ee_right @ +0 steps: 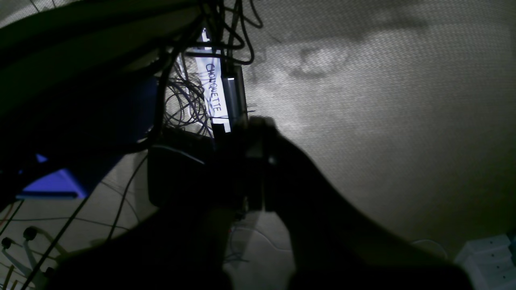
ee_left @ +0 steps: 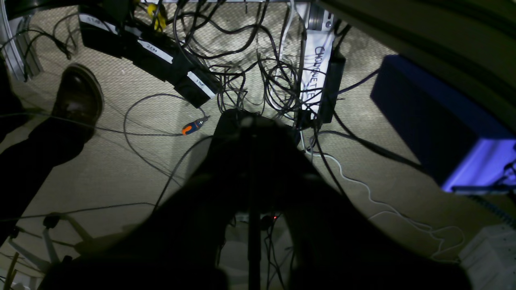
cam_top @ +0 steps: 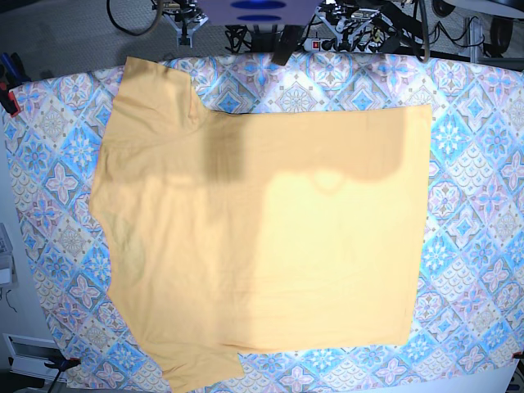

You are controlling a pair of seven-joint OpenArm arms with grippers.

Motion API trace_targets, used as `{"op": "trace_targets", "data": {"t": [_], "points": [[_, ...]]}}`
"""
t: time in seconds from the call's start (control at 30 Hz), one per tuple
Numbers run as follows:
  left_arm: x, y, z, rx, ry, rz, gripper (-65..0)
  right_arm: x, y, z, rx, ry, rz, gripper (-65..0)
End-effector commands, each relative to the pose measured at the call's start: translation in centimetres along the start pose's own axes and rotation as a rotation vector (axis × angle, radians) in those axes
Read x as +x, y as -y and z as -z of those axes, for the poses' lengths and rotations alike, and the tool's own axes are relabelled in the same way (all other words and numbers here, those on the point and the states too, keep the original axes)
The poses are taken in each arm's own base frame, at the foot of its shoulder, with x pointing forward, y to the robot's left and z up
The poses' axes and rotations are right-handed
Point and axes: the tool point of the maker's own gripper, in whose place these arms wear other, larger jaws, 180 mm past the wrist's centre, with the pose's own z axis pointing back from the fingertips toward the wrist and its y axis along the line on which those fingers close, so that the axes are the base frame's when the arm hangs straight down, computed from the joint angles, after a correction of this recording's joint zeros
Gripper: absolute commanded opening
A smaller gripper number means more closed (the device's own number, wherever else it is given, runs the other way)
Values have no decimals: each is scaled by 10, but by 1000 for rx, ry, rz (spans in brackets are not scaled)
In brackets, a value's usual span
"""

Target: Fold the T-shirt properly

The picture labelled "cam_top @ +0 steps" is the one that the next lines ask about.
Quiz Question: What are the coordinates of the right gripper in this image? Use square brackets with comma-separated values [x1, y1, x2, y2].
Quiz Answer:
[163, 3, 209, 39]

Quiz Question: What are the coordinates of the orange black clamp lower left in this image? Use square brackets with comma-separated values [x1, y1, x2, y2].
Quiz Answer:
[44, 357, 81, 373]

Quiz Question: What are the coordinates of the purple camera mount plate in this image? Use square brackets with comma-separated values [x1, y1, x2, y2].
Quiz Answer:
[196, 0, 322, 25]

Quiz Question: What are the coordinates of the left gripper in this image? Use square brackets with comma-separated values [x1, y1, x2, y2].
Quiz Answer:
[318, 6, 381, 45]

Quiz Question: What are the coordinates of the white rail lower left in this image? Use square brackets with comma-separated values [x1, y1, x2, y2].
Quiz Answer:
[2, 333, 62, 381]

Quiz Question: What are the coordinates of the white wrist camera bracket right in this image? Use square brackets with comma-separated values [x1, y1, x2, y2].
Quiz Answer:
[175, 25, 194, 47]

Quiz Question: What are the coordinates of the yellow T-shirt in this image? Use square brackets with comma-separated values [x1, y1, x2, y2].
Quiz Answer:
[89, 57, 432, 392]

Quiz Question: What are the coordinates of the white box at left edge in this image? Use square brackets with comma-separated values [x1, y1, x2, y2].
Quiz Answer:
[0, 223, 18, 289]

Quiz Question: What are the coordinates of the patterned blue tile tablecloth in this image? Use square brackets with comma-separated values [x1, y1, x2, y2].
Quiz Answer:
[1, 52, 523, 392]

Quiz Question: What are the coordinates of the black clamp at table top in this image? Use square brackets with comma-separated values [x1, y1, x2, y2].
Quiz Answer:
[272, 25, 303, 66]

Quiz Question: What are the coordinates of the orange black clamp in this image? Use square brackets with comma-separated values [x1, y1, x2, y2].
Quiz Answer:
[44, 357, 81, 373]
[1, 52, 29, 117]

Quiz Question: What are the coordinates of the white power strip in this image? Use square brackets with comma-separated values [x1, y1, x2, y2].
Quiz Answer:
[302, 37, 384, 53]

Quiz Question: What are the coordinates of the orange black clamp upper left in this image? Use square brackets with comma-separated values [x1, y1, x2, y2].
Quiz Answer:
[1, 52, 29, 117]

